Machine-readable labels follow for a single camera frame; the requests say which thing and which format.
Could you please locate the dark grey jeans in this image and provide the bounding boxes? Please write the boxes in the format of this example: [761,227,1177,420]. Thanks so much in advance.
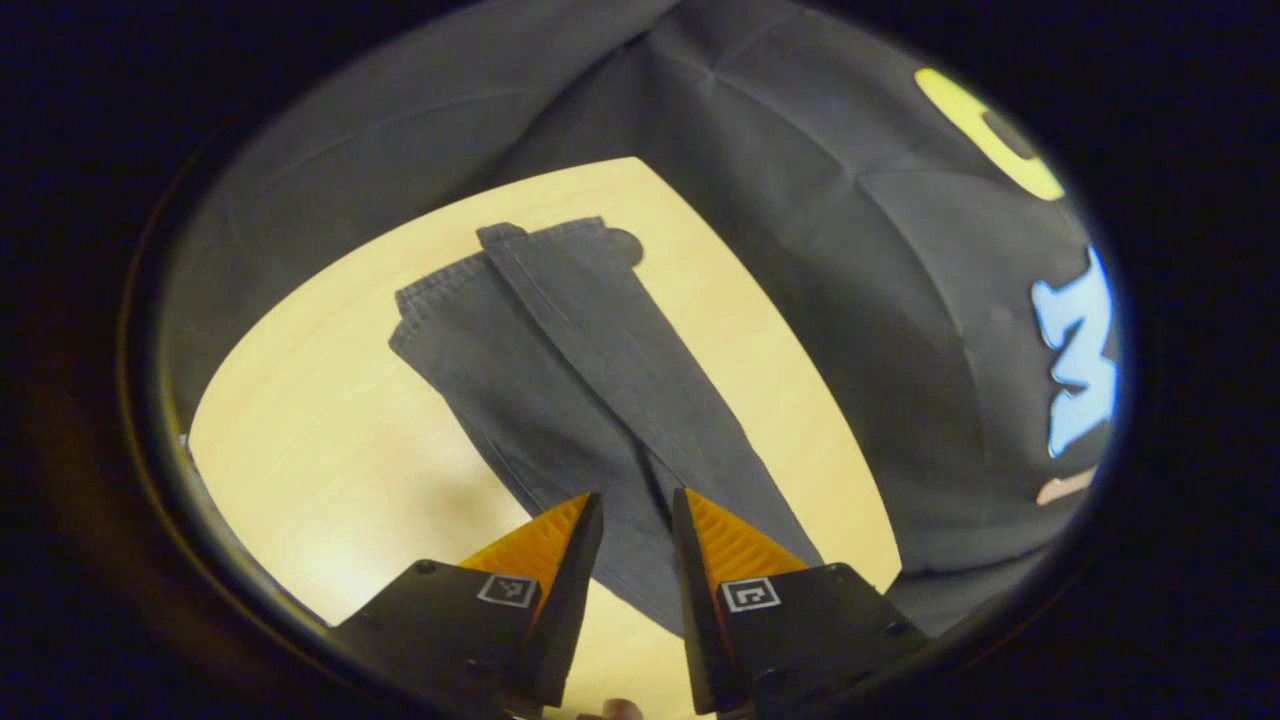
[388,215,826,637]

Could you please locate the black backdrop cloth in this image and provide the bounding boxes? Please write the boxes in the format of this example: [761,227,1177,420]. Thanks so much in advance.
[160,0,1123,641]

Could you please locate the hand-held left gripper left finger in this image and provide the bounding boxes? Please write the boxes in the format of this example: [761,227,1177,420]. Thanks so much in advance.
[330,492,606,719]

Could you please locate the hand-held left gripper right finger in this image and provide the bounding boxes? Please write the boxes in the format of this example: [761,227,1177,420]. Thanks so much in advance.
[672,488,931,717]

